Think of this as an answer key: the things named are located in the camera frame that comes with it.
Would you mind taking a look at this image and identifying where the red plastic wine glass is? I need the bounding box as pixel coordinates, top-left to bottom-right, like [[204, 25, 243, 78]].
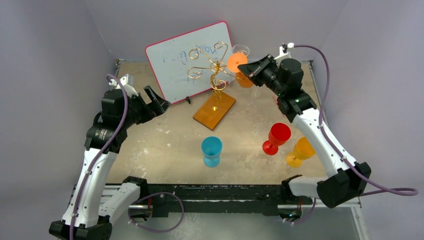
[[262, 122, 292, 156]]

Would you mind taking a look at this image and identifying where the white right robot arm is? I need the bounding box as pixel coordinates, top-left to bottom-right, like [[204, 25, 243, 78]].
[[237, 54, 372, 208]]

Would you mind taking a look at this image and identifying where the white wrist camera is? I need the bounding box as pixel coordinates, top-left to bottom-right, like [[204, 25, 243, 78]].
[[106, 74, 140, 98], [274, 42, 295, 64]]

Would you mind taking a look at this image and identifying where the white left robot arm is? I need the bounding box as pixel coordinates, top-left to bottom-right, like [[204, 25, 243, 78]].
[[48, 85, 171, 240]]

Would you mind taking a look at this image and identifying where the orange plastic wine glass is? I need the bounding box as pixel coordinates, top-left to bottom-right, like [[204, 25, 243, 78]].
[[227, 52, 254, 88]]

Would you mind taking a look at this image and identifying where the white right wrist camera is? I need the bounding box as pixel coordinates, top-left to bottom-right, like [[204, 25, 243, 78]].
[[274, 42, 295, 64]]

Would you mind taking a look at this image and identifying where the pink framed whiteboard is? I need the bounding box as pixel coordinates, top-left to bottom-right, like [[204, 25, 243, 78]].
[[145, 21, 233, 103]]

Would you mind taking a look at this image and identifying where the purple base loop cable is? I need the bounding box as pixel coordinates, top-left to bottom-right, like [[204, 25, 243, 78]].
[[127, 192, 185, 234]]

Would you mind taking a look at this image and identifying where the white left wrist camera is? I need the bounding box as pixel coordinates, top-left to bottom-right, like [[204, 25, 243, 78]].
[[106, 74, 140, 98]]

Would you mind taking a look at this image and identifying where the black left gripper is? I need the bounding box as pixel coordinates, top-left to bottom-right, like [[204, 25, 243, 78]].
[[120, 85, 170, 129]]

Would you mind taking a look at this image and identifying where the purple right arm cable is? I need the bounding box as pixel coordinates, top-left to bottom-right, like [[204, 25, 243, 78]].
[[293, 44, 420, 198]]

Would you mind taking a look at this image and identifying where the clear wine glass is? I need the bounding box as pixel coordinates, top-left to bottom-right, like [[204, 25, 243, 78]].
[[232, 44, 250, 57]]

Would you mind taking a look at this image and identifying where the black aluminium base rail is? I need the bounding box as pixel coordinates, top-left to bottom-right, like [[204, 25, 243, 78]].
[[96, 183, 360, 220]]

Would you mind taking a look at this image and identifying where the yellow plastic wine glass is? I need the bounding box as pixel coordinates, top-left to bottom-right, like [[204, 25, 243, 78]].
[[285, 137, 316, 168]]

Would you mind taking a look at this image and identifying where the gold wire wine glass rack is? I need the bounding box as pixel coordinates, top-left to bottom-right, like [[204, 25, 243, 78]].
[[186, 42, 236, 131]]

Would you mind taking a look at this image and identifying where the blue plastic wine glass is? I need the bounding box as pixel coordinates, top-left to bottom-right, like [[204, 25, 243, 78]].
[[201, 136, 223, 168]]

